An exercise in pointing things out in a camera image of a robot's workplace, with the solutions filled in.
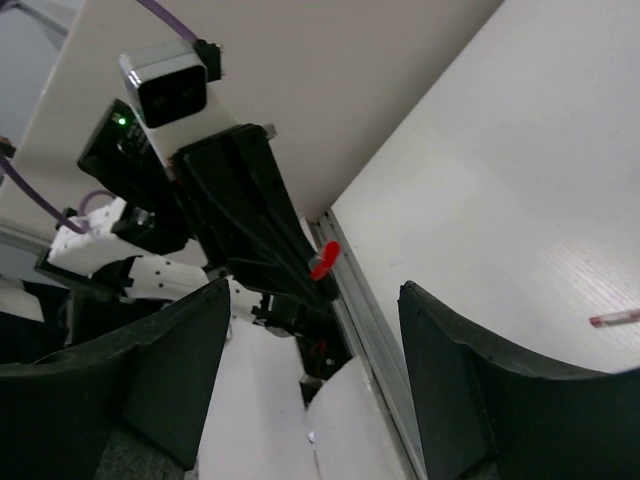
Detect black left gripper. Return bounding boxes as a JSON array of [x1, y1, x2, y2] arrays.
[[171, 124, 338, 310]]

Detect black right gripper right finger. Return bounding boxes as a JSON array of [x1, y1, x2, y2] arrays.
[[398, 282, 639, 479]]

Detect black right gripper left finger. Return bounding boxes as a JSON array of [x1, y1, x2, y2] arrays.
[[1, 280, 230, 479]]

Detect red pen cap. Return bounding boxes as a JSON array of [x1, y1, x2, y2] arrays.
[[309, 241, 341, 281]]

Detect red pen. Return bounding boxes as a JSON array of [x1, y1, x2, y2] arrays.
[[589, 309, 640, 328]]

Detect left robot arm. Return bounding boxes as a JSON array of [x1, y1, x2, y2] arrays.
[[37, 99, 340, 342]]

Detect white foil front panel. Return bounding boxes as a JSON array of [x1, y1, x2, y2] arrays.
[[197, 314, 416, 480]]

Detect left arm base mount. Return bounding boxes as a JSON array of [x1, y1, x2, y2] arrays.
[[259, 294, 356, 401]]

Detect aluminium front rail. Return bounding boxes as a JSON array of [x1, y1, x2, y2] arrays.
[[309, 210, 427, 479]]

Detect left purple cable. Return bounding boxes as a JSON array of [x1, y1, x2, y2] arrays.
[[0, 0, 201, 236]]

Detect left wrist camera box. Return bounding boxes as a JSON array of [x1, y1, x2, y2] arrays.
[[117, 38, 241, 171]]

